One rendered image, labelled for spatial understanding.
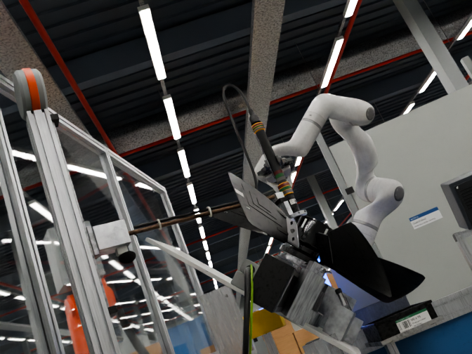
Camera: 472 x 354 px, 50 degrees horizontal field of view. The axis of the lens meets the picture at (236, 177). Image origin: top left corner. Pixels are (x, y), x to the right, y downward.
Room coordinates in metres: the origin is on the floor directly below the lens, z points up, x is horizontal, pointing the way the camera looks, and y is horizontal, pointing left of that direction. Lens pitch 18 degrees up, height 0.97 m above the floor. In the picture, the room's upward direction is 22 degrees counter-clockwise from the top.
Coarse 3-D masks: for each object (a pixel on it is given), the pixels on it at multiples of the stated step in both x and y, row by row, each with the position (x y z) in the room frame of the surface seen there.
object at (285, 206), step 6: (282, 192) 1.65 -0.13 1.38; (276, 198) 1.64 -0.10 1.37; (282, 198) 1.64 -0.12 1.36; (276, 204) 1.66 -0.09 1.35; (282, 204) 1.65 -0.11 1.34; (288, 204) 1.65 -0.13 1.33; (282, 210) 1.66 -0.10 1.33; (288, 210) 1.64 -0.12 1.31; (288, 216) 1.65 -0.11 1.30; (294, 216) 1.64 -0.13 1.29
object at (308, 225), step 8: (304, 216) 1.54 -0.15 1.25; (296, 224) 1.57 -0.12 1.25; (304, 224) 1.53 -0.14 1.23; (312, 224) 1.52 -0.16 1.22; (320, 224) 1.51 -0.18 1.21; (304, 232) 1.52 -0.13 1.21; (312, 232) 1.52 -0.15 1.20; (304, 240) 1.52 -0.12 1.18; (312, 240) 1.52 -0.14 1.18; (280, 248) 1.56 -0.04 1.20; (288, 248) 1.52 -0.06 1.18; (304, 248) 1.53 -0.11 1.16; (312, 248) 1.53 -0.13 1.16; (296, 256) 1.51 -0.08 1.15; (304, 256) 1.51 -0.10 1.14; (312, 256) 1.54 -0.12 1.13; (320, 264) 1.54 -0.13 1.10
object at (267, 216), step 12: (240, 180) 1.39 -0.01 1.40; (252, 192) 1.39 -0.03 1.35; (240, 204) 1.28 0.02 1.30; (252, 204) 1.34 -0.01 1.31; (264, 204) 1.40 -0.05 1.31; (252, 216) 1.31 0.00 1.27; (264, 216) 1.38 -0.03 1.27; (276, 216) 1.44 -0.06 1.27; (264, 228) 1.35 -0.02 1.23; (276, 228) 1.42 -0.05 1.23
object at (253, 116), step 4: (252, 112) 1.66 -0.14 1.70; (252, 116) 1.66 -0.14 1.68; (256, 116) 1.66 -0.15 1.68; (252, 120) 1.66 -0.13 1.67; (256, 120) 1.65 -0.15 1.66; (260, 120) 1.66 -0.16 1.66; (252, 124) 1.68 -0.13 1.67; (284, 196) 1.66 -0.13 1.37; (288, 196) 1.65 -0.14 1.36; (292, 196) 1.66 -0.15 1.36; (288, 200) 1.66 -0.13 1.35; (292, 200) 1.66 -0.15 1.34; (292, 204) 1.65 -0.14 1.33; (296, 204) 1.66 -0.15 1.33; (292, 208) 1.66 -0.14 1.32; (296, 208) 1.66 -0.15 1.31; (300, 216) 1.66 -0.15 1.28; (296, 220) 1.66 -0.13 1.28
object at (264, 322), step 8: (256, 312) 2.01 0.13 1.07; (264, 312) 2.00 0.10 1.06; (256, 320) 2.01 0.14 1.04; (264, 320) 2.01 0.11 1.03; (272, 320) 2.00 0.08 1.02; (280, 320) 2.00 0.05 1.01; (256, 328) 2.01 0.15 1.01; (264, 328) 2.01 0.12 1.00; (272, 328) 2.00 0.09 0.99; (256, 336) 2.01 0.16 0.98
